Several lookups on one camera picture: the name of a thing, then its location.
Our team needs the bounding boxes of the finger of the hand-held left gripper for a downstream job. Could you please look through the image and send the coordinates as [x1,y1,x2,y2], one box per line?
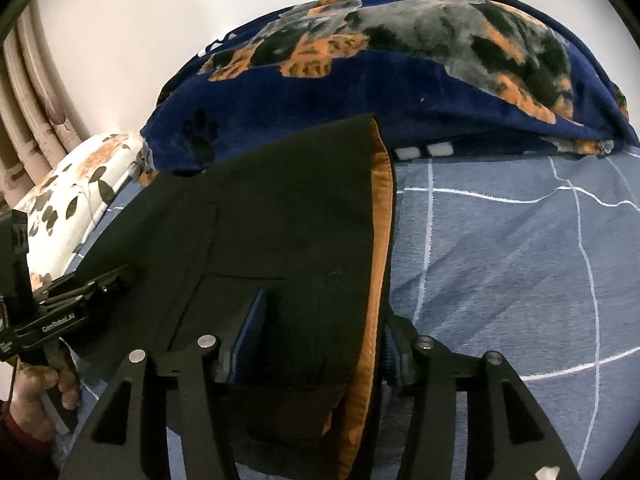
[34,264,140,297]
[36,282,132,312]

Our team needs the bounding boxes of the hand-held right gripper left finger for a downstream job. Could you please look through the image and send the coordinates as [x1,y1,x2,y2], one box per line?
[59,287,268,480]

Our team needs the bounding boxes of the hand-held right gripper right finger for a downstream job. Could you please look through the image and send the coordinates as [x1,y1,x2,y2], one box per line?
[381,312,583,480]

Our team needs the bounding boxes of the black pants with orange lining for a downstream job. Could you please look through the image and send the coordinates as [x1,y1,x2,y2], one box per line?
[75,114,402,480]

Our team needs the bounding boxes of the person's left forearm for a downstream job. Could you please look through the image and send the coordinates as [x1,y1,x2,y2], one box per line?
[0,400,57,480]

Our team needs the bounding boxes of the person's left hand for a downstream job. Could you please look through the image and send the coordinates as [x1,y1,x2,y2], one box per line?
[11,337,82,442]

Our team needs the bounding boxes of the white floral print pillow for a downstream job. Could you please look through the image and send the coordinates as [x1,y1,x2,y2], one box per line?
[14,132,153,293]

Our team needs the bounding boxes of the blue checked bedsheet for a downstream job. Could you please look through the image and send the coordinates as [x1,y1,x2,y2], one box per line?
[52,152,640,480]

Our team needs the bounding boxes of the beige striped curtain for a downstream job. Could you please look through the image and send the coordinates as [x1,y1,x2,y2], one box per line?
[0,7,89,216]

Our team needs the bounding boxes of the navy animal print blanket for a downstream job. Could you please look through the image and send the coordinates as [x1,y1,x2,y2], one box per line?
[139,0,640,177]

